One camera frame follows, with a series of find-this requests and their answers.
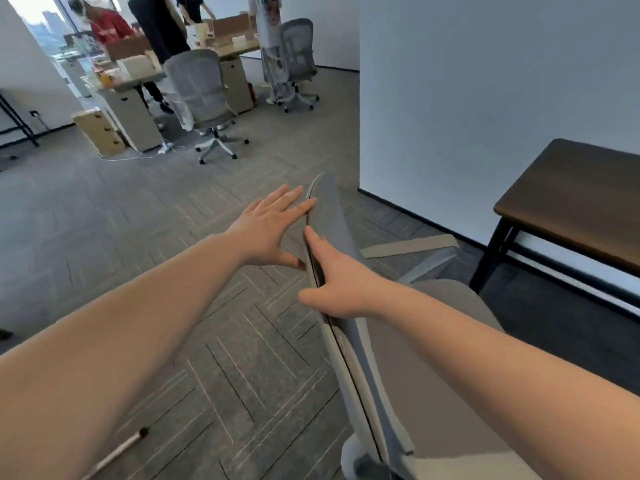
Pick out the beige drawer box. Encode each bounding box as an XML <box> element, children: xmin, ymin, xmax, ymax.
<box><xmin>71</xmin><ymin>108</ymin><xmax>127</xmax><ymax>157</ymax></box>

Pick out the brown cardboard box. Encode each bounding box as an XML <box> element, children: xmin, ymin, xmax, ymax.
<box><xmin>106</xmin><ymin>35</ymin><xmax>153</xmax><ymax>61</ymax></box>
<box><xmin>206</xmin><ymin>13</ymin><xmax>259</xmax><ymax>39</ymax></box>

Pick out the brown wooden desk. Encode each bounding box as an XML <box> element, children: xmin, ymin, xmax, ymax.
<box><xmin>493</xmin><ymin>138</ymin><xmax>640</xmax><ymax>279</ymax></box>

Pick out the beige cabinet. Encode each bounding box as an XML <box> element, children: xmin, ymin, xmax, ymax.
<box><xmin>219</xmin><ymin>56</ymin><xmax>255</xmax><ymax>115</ymax></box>

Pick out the grey office chair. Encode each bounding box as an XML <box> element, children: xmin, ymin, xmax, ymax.
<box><xmin>273</xmin><ymin>17</ymin><xmax>321</xmax><ymax>114</ymax></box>
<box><xmin>163</xmin><ymin>48</ymin><xmax>250</xmax><ymax>165</ymax></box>
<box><xmin>299</xmin><ymin>171</ymin><xmax>543</xmax><ymax>480</ymax></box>

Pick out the person's left forearm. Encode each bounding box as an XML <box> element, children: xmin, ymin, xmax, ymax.
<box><xmin>0</xmin><ymin>232</ymin><xmax>251</xmax><ymax>480</ymax></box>

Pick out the person's right forearm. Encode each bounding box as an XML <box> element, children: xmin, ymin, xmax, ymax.
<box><xmin>372</xmin><ymin>284</ymin><xmax>640</xmax><ymax>480</ymax></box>

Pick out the person's left hand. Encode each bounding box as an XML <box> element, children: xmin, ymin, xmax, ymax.
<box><xmin>225</xmin><ymin>183</ymin><xmax>317</xmax><ymax>271</ymax></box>

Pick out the person's right hand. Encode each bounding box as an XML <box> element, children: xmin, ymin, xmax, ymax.
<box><xmin>297</xmin><ymin>225</ymin><xmax>389</xmax><ymax>321</ymax></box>

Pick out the white base leg with caster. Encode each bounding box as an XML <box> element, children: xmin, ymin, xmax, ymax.
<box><xmin>81</xmin><ymin>426</ymin><xmax>151</xmax><ymax>480</ymax></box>

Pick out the white cabinet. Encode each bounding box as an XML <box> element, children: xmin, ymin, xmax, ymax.
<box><xmin>97</xmin><ymin>87</ymin><xmax>165</xmax><ymax>154</ymax></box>

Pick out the light wooden table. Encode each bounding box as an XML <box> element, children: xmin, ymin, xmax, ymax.
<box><xmin>85</xmin><ymin>37</ymin><xmax>263</xmax><ymax>93</ymax></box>

